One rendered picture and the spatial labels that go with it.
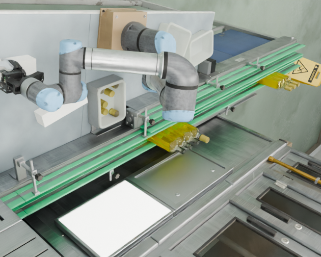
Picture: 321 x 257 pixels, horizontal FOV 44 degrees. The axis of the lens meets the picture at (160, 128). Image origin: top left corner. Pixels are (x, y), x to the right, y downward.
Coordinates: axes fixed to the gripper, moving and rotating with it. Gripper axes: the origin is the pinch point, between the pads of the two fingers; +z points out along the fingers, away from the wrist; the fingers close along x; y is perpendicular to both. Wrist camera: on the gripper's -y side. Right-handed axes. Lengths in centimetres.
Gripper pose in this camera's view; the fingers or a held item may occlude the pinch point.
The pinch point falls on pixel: (5, 69)
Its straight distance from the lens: 164.2
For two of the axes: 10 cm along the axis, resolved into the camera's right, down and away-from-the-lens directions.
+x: -1.2, 8.9, 4.4
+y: -6.7, 2.6, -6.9
